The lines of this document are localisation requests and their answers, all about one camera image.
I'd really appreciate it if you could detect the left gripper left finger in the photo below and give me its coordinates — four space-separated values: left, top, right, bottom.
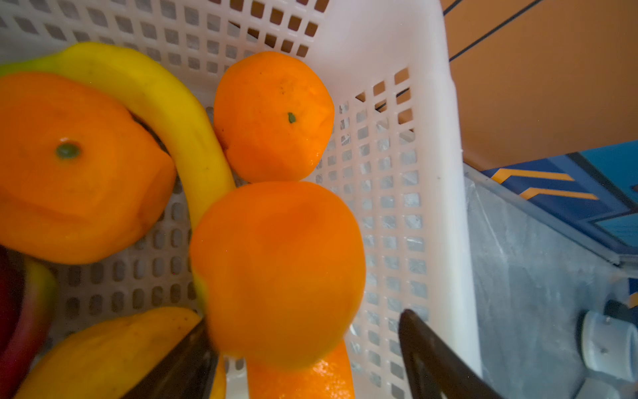
124 319 219 398

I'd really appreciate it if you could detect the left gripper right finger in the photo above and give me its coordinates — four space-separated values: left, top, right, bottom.
398 309 500 399

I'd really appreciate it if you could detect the orange persimmon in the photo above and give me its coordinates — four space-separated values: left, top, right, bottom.
190 182 366 369

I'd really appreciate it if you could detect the pink dragon fruit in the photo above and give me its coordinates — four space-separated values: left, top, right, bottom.
1 248 58 398

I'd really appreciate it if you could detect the round white clock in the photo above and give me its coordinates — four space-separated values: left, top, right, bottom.
581 311 637 382

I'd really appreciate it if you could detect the white perforated plastic basket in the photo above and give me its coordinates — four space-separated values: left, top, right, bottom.
1 1 481 398

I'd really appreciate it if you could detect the yellow banana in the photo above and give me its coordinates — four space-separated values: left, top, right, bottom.
1 43 235 227

